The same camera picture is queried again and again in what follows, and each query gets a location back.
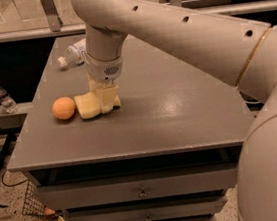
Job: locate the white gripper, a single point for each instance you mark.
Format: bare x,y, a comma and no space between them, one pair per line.
102,70

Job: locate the yellow sponge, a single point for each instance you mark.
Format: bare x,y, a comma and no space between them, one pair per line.
87,105

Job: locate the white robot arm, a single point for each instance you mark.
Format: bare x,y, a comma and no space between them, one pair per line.
242,53

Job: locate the orange fruit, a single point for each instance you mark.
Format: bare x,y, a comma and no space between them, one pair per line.
63,108

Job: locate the lying plastic water bottle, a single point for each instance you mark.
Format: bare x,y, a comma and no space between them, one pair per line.
73,56

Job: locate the small standing water bottle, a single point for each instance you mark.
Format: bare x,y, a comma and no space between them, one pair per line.
9,105

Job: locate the grey drawer cabinet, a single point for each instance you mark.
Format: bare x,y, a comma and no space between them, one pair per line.
177,134

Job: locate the top drawer knob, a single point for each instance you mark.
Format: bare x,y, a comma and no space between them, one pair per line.
143,194

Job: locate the drawer knob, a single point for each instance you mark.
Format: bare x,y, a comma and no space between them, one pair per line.
148,218
143,194

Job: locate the middle drawer knob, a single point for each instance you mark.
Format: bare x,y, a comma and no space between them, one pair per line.
148,218

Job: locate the metal rail frame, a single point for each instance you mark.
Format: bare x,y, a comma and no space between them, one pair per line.
18,33

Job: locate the wire basket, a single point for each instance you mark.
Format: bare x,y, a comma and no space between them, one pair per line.
32,206

